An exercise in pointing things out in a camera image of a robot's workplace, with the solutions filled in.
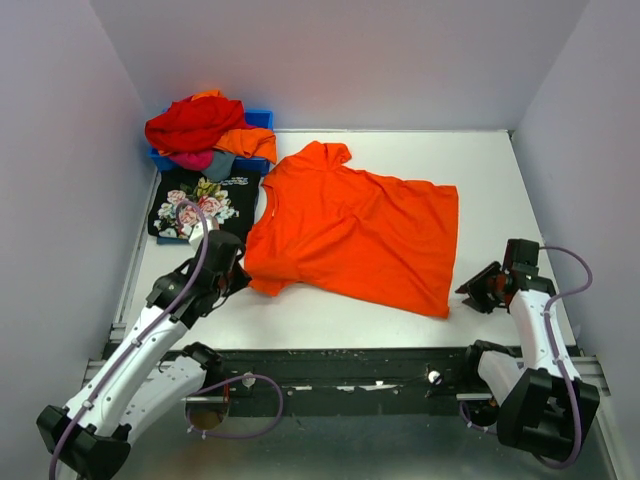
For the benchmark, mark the pink t-shirt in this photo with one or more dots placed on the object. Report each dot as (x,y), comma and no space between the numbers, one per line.
(197,161)

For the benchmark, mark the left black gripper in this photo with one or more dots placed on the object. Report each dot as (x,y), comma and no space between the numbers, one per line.
(242,279)

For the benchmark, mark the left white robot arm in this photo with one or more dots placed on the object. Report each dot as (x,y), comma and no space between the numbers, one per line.
(93,433)

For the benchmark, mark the blue plastic bin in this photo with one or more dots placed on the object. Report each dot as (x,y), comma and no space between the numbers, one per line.
(254,117)

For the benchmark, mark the orange t-shirt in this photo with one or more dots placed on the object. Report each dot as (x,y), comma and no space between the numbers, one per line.
(249,142)
(374,238)

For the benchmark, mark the grey-teal t-shirt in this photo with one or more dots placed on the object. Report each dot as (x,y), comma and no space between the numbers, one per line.
(220,166)

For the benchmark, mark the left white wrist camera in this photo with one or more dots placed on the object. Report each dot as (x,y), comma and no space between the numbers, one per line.
(198,231)

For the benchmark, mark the black floral folded t-shirt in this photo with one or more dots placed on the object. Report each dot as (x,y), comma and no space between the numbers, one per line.
(200,200)

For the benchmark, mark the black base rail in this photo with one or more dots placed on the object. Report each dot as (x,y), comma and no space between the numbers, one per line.
(347,382)

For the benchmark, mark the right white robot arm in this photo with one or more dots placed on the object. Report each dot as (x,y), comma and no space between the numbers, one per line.
(544,407)

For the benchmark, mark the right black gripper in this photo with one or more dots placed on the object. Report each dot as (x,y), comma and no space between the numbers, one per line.
(494,269)

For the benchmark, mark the red t-shirt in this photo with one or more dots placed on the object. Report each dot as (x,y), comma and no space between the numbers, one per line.
(194,125)

